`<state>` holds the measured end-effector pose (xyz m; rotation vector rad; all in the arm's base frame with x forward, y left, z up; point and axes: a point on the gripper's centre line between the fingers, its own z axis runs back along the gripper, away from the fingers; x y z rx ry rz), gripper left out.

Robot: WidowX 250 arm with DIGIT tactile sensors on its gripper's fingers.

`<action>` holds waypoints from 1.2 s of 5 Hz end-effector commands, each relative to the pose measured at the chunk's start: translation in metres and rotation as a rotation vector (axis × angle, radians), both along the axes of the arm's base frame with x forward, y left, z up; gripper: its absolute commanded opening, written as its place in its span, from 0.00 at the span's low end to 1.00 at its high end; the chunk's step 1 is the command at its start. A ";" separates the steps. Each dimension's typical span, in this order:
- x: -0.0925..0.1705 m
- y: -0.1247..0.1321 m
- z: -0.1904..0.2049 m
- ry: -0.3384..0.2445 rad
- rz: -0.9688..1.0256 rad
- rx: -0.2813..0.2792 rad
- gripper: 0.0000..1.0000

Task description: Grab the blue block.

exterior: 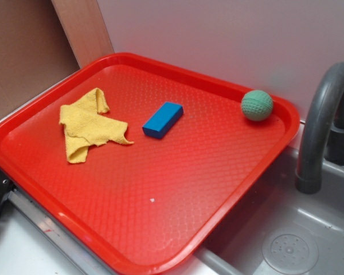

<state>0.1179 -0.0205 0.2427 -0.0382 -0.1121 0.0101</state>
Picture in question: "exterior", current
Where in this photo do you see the grey toy sink basin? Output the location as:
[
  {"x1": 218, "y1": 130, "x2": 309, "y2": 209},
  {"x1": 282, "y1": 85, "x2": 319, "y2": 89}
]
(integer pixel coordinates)
[{"x1": 191, "y1": 147, "x2": 344, "y2": 275}]

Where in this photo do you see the grey toy faucet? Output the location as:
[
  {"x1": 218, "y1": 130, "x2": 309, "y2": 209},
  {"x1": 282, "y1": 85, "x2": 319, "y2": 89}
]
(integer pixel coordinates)
[{"x1": 295, "y1": 62, "x2": 344, "y2": 194}]

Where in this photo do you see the wooden plank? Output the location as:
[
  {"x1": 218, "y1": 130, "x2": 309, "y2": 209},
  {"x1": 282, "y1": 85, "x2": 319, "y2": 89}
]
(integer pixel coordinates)
[{"x1": 52, "y1": 0, "x2": 114, "y2": 68}]

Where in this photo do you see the yellow cloth rag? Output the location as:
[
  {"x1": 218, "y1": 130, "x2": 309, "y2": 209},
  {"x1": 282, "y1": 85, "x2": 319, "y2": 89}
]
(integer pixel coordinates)
[{"x1": 59, "y1": 88, "x2": 133, "y2": 164}]

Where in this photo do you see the green dimpled ball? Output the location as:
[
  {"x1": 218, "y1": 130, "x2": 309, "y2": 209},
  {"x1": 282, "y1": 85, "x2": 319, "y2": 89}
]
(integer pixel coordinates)
[{"x1": 241, "y1": 90, "x2": 273, "y2": 121}]

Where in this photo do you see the blue rectangular block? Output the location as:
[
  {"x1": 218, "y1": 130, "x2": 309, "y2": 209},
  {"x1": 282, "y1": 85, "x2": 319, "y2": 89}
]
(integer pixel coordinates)
[{"x1": 142, "y1": 102, "x2": 184, "y2": 139}]

